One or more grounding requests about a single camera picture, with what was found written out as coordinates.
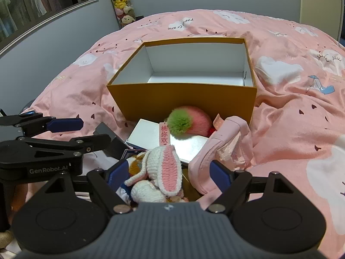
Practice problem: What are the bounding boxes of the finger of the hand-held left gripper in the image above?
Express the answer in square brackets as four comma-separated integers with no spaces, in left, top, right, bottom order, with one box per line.
[17,133,113,155]
[0,112,85,137]

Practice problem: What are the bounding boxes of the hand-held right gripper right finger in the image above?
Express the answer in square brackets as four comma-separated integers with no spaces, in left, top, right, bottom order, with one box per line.
[206,160,295,213]

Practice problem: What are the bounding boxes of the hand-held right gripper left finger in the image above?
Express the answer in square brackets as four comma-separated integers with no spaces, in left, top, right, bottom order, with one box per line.
[44,160,134,214]

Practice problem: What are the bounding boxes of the pink fabric pouch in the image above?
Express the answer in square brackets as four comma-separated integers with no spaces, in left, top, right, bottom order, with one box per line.
[188,115,255,195]

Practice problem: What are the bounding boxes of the white box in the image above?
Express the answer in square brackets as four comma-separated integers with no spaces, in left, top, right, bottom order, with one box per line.
[126,119,210,165]

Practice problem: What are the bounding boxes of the white crochet bunny toy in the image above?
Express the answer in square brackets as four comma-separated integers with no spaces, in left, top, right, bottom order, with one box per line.
[124,146,184,203]

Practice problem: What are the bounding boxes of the pink plush peach keychain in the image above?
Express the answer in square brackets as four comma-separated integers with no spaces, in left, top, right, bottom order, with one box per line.
[159,106,216,147]

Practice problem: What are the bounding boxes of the yellow cardboard box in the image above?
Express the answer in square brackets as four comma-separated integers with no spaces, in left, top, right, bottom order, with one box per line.
[106,37,258,127]

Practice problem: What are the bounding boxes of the black flat case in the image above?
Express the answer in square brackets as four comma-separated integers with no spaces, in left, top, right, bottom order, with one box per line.
[92,122,128,159]

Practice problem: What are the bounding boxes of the brown fuzzy plush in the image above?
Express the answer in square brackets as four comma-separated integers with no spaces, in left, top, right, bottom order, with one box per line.
[0,230,14,246]

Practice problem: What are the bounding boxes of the pink cloud printed blanket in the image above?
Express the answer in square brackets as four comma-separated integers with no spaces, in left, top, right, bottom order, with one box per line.
[20,8,345,259]

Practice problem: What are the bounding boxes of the grey framed window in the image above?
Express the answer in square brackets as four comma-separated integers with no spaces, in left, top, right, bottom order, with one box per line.
[0,0,101,58]

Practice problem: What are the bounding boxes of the hanging column of plush toys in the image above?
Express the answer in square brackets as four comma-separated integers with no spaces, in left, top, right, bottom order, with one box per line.
[108,0,137,29]

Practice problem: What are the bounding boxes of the white door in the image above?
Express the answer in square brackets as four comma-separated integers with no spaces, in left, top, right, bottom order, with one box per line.
[300,0,345,41]

